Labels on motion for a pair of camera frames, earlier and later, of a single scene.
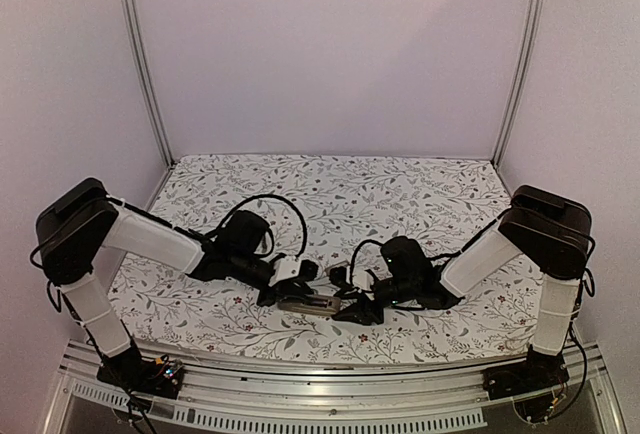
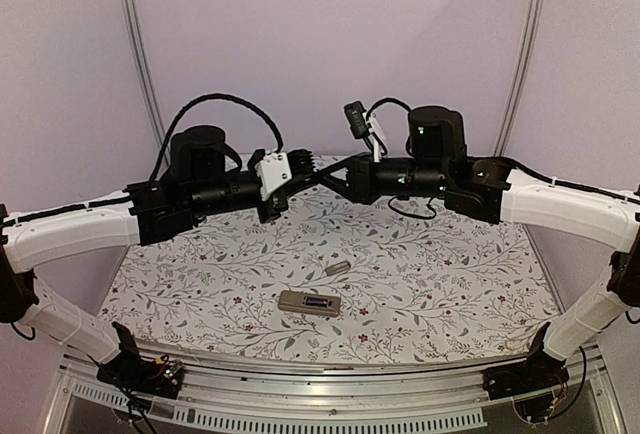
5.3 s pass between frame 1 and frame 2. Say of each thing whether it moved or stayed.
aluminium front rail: stayed
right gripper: moved
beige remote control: stayed
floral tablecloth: stayed
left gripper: moved
